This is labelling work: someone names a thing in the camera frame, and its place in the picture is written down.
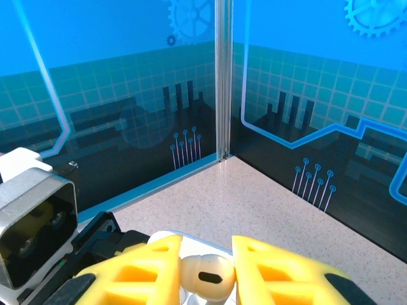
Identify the white rounded rectangular charging case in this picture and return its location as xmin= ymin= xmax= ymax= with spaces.
xmin=146 ymin=229 xmax=238 ymax=305

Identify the white earbud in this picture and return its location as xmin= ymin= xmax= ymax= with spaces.
xmin=179 ymin=253 xmax=237 ymax=302

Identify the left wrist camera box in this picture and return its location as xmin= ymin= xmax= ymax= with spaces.
xmin=0 ymin=148 xmax=79 ymax=290

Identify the aluminium frame post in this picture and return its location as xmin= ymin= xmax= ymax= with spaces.
xmin=214 ymin=0 xmax=235 ymax=163

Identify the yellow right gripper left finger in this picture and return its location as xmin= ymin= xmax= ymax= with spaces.
xmin=43 ymin=234 xmax=184 ymax=305

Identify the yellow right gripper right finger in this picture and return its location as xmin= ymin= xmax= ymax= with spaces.
xmin=231 ymin=234 xmax=379 ymax=305

